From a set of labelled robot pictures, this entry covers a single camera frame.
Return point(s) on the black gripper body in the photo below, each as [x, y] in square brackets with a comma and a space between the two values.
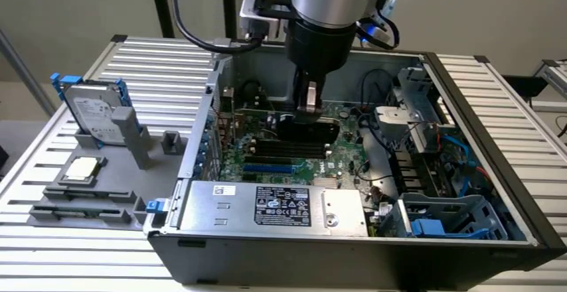
[319, 46]

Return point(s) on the blue expansion slot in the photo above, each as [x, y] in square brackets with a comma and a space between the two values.
[269, 169]

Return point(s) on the black RAM slots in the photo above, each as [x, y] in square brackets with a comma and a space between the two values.
[289, 148]

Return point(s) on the green motherboard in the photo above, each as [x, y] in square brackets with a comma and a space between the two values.
[306, 166]

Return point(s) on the black tripod leg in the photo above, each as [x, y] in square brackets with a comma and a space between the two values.
[230, 3]
[162, 3]

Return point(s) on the grey metal disk bay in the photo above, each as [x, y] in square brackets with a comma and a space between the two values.
[421, 116]

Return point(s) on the small chipset heatsink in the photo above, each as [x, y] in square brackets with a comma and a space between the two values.
[326, 181]

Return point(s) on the silver power supply unit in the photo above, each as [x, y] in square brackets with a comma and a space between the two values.
[266, 209]

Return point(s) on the blue-latched metal disk bay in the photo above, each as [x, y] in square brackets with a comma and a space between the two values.
[447, 215]

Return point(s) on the blue case latch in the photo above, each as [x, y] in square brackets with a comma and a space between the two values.
[155, 205]

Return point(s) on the black open PC case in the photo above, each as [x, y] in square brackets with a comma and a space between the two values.
[337, 259]

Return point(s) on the grey parts rack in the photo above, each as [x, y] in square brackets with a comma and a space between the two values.
[111, 186]

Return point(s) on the silver CPU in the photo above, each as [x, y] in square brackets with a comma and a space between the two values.
[82, 169]

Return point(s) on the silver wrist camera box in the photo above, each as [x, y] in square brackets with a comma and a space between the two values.
[259, 16]

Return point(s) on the hard disk with blue frame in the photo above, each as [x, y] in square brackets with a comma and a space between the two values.
[95, 113]

